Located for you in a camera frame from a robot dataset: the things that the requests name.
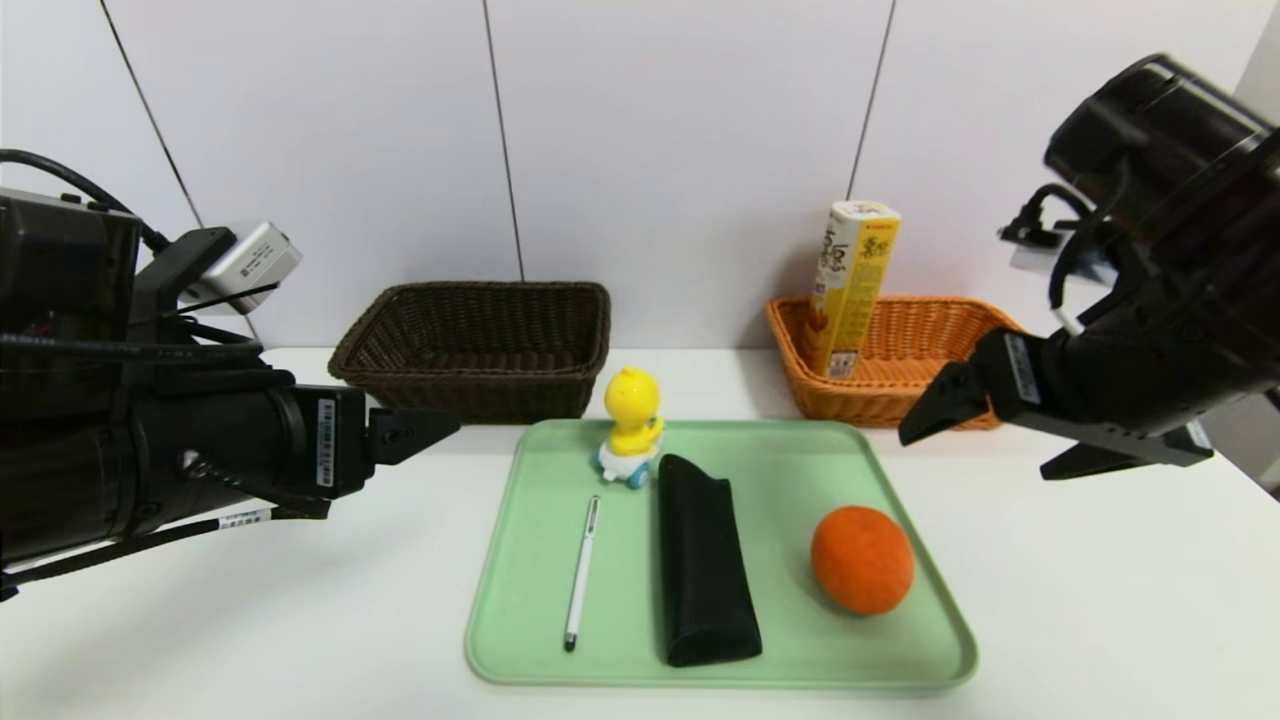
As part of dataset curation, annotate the white stylus pen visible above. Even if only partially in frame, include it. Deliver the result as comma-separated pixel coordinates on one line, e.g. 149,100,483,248
563,495,602,653

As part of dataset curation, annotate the orange fruit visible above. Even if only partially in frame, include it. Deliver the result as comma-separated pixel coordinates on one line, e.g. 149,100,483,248
810,505,916,616

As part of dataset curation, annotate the black glasses case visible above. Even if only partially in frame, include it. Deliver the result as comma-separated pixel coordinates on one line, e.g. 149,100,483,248
657,453,763,668

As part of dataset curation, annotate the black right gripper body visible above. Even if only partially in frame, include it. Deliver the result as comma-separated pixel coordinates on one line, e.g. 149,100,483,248
973,326,1215,469

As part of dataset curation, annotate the black left camera cable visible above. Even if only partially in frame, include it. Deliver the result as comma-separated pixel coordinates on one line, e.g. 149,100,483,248
0,150,171,251

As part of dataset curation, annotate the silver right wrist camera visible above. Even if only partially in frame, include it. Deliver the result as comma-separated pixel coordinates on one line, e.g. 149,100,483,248
1008,235,1121,291

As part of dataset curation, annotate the yellow chips box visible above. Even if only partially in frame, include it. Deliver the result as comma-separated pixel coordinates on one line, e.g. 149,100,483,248
806,200,902,380

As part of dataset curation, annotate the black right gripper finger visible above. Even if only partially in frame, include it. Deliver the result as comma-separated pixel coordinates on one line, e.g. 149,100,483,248
1039,440,1132,481
897,358,990,447

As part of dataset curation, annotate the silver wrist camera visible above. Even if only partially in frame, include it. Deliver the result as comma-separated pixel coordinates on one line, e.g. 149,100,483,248
1008,235,1121,291
178,221,303,316

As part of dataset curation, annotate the orange wicker basket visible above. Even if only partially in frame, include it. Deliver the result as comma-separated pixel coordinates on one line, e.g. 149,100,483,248
767,295,1026,431

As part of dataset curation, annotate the yellow duck toy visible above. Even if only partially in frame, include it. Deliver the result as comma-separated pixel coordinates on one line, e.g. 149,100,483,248
592,367,665,490

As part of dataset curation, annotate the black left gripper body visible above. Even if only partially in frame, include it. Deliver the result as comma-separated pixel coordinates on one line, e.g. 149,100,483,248
128,382,370,522

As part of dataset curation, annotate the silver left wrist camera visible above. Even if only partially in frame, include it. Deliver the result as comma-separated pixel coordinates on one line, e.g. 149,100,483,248
178,221,303,316

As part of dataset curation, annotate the black labelled left gripper cable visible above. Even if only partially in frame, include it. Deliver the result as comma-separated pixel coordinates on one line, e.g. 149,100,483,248
0,480,331,601

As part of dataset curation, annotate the dark brown wicker basket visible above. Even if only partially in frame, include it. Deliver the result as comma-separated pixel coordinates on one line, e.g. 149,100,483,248
328,281,611,424

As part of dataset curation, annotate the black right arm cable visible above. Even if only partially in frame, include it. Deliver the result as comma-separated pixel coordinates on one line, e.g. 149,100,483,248
998,183,1111,311

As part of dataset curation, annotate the light green plastic tray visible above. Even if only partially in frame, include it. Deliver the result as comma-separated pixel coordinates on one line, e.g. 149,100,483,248
464,418,979,691

